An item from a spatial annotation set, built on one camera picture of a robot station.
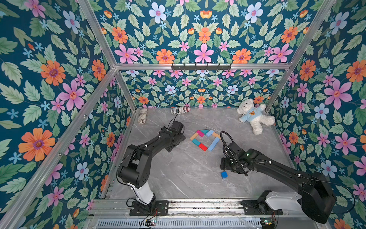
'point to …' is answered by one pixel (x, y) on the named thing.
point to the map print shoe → (142, 116)
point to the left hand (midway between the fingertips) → (180, 140)
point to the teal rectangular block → (196, 141)
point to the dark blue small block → (224, 174)
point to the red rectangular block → (204, 147)
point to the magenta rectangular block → (200, 133)
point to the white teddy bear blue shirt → (254, 114)
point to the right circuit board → (268, 223)
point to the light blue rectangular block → (209, 132)
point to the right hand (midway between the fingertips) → (225, 167)
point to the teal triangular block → (205, 131)
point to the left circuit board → (149, 222)
